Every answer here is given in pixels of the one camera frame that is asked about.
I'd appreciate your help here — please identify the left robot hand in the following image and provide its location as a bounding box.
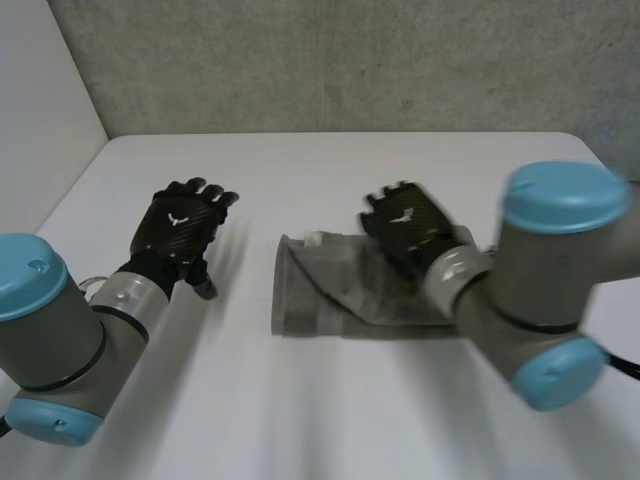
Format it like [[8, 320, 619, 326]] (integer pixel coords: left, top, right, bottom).
[[128, 176, 241, 302]]

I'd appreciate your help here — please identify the grey towel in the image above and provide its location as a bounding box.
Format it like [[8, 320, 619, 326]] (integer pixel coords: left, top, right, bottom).
[[270, 224, 482, 338]]

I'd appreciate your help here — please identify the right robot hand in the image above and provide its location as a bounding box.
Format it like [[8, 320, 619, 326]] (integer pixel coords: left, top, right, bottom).
[[355, 181, 472, 288]]

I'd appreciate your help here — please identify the black cable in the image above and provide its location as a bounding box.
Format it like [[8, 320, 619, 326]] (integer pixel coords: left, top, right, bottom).
[[605, 350, 640, 381]]

